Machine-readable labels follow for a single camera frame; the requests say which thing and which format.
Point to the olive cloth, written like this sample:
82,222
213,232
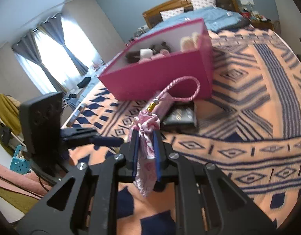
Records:
13,200

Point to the dark grey cloth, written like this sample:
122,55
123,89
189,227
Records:
240,23

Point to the smartphone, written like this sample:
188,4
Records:
78,111

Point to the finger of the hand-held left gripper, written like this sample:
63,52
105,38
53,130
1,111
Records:
108,141
77,131

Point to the cream fluffy plush toy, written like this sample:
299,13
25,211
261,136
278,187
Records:
187,42

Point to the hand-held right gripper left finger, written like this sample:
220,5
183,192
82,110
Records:
134,151

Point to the wooden nightstand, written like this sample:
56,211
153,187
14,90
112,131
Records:
261,25

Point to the folded black cloth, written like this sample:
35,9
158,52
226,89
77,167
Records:
84,82

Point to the white wall socket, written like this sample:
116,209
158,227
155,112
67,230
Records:
247,2

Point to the yellow garment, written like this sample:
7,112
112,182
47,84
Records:
6,112

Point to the black and white tissue packet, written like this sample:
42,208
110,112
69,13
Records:
181,116

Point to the black bag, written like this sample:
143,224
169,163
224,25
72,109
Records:
3,133

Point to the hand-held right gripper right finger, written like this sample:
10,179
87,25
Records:
157,156

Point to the dark brown furry plush toy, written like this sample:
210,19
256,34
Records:
160,46

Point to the white patterned pillow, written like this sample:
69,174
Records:
203,2
172,13

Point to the orange and blue patterned blanket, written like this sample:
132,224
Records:
250,102

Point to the blue floral duvet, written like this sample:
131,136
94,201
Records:
214,14

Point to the grey curtain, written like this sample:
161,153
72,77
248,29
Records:
55,29
30,51

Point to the pink towel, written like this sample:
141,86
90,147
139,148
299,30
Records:
16,178

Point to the pink cardboard box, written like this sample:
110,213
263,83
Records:
152,78

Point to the blue plastic basket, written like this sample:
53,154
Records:
19,161

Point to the white sheer curtain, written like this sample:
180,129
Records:
74,44

